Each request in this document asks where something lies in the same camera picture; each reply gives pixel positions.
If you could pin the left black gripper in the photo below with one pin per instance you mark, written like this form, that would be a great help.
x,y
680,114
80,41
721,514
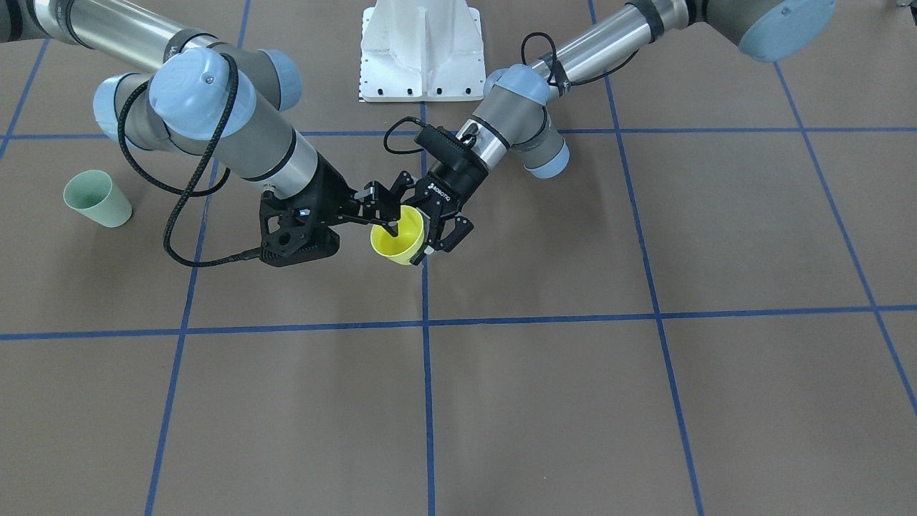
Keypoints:
x,y
456,179

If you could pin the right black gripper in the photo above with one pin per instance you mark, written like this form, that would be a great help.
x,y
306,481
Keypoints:
x,y
331,188

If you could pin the yellow plastic cup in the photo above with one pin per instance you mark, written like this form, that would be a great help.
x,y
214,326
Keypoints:
x,y
402,248

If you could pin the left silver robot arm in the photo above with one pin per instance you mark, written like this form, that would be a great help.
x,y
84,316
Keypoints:
x,y
513,116

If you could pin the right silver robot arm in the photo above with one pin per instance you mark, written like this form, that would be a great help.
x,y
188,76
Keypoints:
x,y
193,93

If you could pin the green plastic cup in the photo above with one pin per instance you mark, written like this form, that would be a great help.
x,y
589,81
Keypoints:
x,y
94,195

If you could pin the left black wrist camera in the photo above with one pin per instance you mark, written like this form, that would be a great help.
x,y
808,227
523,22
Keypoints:
x,y
444,147

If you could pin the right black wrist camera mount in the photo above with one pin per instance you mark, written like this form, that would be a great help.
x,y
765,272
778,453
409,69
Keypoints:
x,y
293,236

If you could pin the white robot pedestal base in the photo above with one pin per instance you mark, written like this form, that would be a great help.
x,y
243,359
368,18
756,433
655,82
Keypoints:
x,y
421,51

